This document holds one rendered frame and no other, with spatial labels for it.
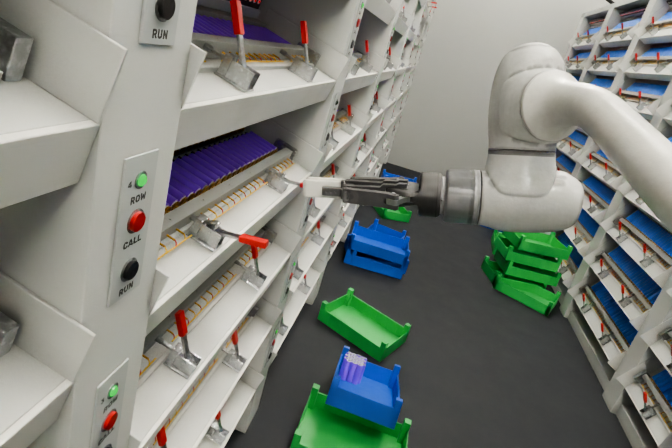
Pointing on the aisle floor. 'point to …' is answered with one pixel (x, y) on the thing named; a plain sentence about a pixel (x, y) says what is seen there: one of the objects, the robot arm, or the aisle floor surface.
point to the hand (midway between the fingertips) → (324, 187)
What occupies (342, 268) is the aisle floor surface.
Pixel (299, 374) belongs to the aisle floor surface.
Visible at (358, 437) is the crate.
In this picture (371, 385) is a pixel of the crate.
